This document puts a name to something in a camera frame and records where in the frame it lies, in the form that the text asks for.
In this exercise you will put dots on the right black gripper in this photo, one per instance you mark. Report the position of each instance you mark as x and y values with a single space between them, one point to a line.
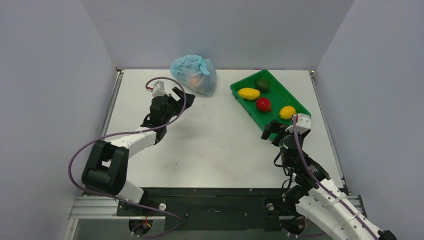
278 131

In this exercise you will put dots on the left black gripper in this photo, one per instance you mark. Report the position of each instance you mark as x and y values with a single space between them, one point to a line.
179 104

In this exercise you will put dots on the light blue plastic bag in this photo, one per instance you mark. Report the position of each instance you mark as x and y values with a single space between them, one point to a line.
188 66

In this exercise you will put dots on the orange fake peach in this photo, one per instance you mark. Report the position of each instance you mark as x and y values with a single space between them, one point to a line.
195 82

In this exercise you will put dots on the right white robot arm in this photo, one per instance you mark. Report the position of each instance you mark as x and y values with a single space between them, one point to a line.
312 193

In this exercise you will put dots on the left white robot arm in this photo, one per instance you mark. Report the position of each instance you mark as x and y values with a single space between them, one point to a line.
106 168

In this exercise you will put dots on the yellow fake lemon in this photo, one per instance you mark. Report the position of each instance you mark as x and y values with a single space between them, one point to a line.
287 112

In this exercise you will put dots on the red fake apple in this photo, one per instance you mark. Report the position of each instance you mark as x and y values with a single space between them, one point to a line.
263 104

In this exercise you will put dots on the yellow fake mango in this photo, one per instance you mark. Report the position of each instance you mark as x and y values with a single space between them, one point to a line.
249 94

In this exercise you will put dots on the dark green fake avocado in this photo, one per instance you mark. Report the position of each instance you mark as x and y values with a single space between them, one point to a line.
262 85

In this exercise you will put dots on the green plastic tray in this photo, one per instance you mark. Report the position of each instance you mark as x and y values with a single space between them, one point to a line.
277 94

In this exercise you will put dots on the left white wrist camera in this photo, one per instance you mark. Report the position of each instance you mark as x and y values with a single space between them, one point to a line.
158 89

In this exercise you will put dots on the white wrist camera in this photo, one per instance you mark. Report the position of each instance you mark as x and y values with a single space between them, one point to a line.
158 89
302 122

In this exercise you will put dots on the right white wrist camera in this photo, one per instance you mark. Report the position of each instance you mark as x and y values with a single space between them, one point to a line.
302 122

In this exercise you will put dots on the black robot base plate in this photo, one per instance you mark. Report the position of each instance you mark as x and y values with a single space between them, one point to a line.
276 217

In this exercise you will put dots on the aluminium frame rail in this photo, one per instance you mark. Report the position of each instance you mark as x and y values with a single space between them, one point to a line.
105 208

